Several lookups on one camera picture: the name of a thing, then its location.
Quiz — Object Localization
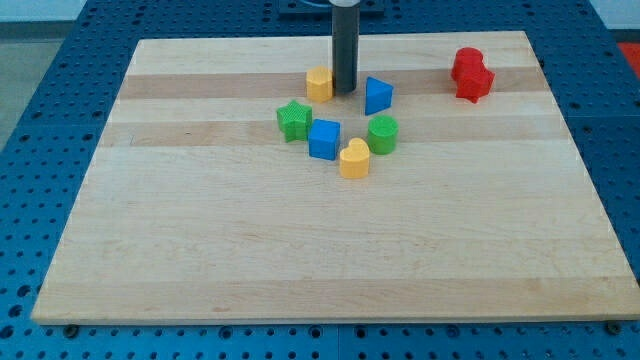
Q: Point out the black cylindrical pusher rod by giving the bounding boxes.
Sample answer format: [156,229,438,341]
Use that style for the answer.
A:
[330,0,360,94]

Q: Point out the blue triangle block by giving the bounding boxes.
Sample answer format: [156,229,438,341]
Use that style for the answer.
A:
[364,77,394,115]

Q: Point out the red star block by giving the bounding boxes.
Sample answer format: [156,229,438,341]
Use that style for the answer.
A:
[456,67,495,103]

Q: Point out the red cylinder block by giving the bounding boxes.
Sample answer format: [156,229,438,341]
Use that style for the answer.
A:
[451,47,484,81]

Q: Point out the green cylinder block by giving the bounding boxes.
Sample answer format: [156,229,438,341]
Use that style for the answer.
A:
[367,115,399,155]

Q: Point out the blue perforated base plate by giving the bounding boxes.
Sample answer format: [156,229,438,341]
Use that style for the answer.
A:
[1,0,639,359]

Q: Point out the yellow hexagon block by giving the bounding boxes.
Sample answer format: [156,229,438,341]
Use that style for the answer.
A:
[306,66,333,102]

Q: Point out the blue cube block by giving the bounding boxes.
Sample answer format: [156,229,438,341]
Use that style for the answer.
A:
[308,119,341,161]

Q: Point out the yellow heart block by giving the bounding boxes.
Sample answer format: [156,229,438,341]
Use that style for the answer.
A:
[339,138,370,179]

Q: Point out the green star block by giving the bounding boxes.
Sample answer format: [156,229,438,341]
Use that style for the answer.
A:
[276,100,313,142]

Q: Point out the wooden board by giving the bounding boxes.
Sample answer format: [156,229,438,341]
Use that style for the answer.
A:
[31,31,639,325]

